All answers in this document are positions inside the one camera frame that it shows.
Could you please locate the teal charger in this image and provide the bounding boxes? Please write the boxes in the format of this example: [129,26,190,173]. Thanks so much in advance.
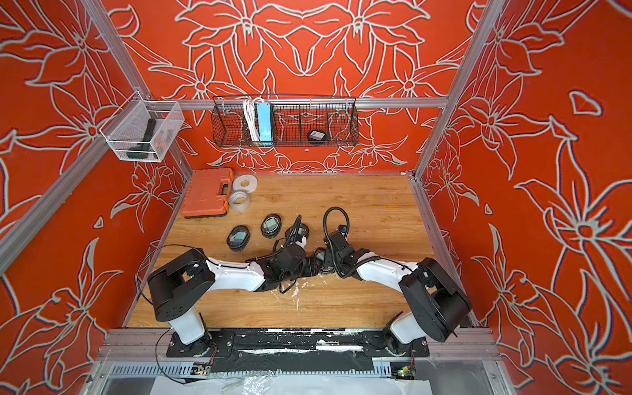
[231,232,248,245]

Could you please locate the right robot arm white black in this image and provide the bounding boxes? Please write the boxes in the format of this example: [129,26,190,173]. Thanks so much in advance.
[324,230,472,347]

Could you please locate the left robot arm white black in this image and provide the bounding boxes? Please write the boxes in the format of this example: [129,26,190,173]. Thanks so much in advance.
[147,244,322,346]

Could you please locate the clear tape roll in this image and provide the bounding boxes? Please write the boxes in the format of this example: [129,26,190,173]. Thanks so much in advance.
[228,190,251,212]

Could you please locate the white tape roll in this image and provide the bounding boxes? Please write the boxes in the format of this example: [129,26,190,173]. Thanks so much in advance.
[232,174,258,194]

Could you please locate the orange plastic tool case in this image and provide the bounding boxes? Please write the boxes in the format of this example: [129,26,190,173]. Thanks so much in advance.
[180,168,235,219]

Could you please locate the black charger in basket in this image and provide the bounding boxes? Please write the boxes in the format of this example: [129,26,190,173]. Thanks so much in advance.
[307,130,327,144]

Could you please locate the light blue power bank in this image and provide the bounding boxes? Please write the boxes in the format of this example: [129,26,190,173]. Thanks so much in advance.
[257,102,273,144]

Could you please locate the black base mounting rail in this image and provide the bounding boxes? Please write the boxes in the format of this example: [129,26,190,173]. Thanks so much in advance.
[166,329,430,379]

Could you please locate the black wire wall basket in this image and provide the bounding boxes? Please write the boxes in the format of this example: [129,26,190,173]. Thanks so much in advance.
[211,95,360,148]

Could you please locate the white cable in basket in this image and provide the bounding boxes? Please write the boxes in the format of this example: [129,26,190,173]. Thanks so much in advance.
[243,98,261,144]

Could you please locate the clear acrylic wall box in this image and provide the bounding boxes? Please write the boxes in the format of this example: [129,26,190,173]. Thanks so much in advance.
[99,98,184,163]

